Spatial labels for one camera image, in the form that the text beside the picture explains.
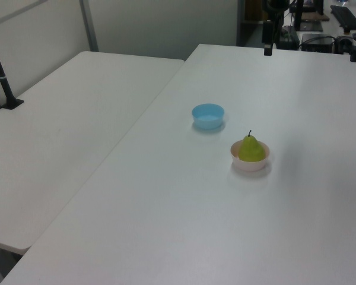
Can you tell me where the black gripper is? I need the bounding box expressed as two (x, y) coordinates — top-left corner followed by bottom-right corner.
(262, 0), (289, 57)

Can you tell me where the black keyboard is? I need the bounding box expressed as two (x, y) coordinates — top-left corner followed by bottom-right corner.
(330, 5), (356, 34)

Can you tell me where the white folding side table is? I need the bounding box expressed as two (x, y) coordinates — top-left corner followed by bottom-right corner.
(0, 50), (186, 285)

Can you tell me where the green pear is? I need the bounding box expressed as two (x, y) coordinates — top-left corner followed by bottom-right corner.
(237, 129), (267, 163)

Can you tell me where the blue plastic bowl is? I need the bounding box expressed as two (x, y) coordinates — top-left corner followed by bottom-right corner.
(191, 103), (225, 130)

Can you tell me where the pink plastic bowl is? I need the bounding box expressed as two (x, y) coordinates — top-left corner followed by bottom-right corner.
(230, 140), (271, 173)

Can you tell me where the black computer box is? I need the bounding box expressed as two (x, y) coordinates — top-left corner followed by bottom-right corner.
(301, 33), (336, 53)

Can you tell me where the black monitor stand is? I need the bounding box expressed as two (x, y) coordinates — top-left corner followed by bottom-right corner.
(293, 0), (325, 33)

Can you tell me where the black camera pole with clamp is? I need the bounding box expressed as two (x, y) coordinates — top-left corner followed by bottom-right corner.
(0, 26), (25, 110)

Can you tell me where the dark green device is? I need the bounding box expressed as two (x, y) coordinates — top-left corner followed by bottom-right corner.
(279, 26), (300, 50)

